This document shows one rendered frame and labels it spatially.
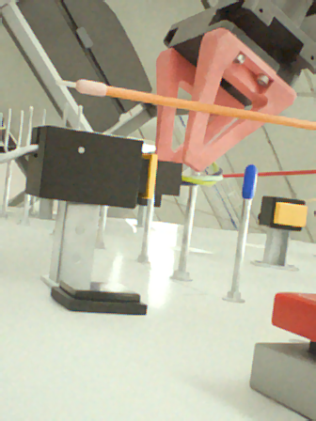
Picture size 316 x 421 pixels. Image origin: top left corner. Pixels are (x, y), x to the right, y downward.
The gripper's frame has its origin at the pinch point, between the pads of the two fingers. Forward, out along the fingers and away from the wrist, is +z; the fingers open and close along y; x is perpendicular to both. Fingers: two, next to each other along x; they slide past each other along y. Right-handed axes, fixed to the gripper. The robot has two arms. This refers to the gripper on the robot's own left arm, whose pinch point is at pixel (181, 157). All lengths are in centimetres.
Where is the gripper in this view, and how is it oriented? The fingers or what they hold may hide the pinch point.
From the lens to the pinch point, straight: 46.6
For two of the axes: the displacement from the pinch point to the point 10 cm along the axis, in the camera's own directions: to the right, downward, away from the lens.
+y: -5.0, -0.2, 8.6
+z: -4.5, 8.6, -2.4
